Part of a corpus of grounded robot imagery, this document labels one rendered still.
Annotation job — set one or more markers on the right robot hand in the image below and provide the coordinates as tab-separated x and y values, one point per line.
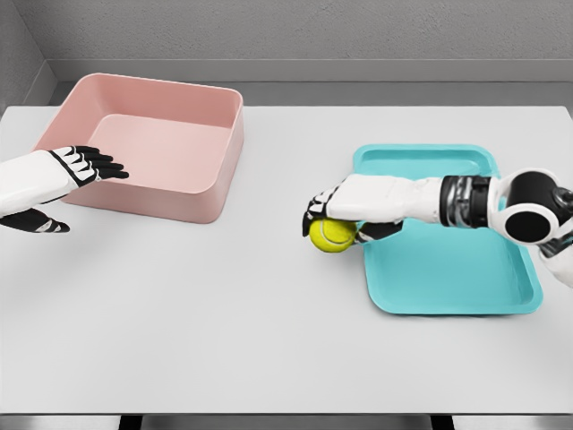
362	199

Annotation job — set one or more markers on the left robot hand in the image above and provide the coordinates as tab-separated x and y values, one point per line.
40	177

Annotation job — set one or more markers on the yellow tennis ball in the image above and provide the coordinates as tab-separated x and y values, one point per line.
332	234

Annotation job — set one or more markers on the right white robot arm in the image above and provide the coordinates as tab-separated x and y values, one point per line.
488	201

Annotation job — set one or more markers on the blue rectangular tray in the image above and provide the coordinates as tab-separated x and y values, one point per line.
447	264

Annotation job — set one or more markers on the pink square basket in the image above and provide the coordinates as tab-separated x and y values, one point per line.
156	143

